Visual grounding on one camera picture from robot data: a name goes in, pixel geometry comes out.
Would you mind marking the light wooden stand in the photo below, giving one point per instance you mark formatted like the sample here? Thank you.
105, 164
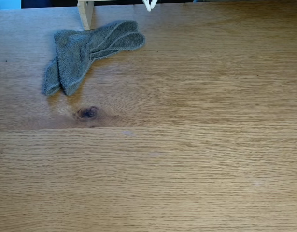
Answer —
86, 14

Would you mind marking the grey terry cloth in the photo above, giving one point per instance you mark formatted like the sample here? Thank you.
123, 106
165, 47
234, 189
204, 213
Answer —
73, 55

